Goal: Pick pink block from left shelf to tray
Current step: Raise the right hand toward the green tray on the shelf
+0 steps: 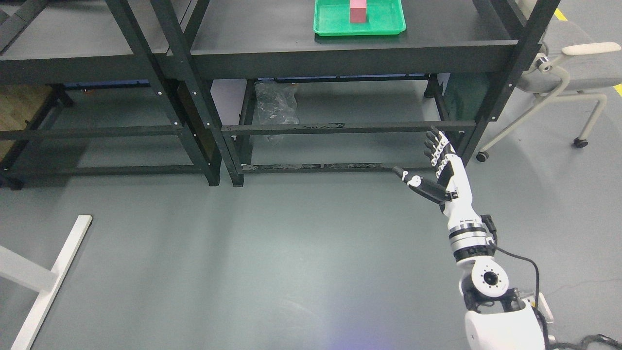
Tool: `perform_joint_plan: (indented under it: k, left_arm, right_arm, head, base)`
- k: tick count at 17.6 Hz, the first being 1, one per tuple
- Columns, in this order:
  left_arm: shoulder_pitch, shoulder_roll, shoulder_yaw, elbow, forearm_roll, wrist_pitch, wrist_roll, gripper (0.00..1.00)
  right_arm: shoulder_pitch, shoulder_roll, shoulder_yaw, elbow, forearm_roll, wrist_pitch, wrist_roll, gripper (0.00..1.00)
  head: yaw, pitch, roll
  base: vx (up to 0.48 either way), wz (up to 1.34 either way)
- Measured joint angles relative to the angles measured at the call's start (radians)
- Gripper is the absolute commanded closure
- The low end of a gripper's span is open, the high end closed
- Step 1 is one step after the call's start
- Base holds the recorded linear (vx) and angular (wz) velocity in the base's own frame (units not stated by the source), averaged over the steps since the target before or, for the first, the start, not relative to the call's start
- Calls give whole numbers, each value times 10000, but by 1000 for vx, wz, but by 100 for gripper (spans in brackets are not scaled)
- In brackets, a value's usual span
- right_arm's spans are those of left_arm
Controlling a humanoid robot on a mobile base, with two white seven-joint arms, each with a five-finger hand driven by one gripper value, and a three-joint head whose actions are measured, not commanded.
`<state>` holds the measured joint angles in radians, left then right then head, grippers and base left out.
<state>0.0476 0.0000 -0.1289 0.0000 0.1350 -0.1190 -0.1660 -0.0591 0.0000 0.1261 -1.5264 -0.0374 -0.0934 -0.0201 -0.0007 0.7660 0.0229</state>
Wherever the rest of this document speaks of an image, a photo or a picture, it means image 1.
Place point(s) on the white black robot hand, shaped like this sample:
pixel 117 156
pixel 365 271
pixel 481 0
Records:
pixel 450 190

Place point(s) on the pink foam block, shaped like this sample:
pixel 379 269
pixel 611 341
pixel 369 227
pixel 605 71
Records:
pixel 357 11

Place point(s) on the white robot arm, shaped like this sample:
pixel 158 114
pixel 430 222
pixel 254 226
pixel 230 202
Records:
pixel 497 316

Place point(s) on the green plastic tray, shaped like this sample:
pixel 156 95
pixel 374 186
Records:
pixel 382 17

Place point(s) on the black right metal shelf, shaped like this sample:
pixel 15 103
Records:
pixel 253 39

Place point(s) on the black metal shelf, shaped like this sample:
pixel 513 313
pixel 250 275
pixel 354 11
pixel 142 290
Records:
pixel 253 39
pixel 108 44

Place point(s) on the black left metal shelf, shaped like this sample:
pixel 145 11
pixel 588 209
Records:
pixel 108 44

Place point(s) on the grey office chair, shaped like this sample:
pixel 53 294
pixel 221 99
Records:
pixel 570 66

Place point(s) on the clear plastic bag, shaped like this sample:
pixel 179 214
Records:
pixel 276 103

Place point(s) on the white table foot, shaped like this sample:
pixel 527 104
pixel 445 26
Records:
pixel 46 282

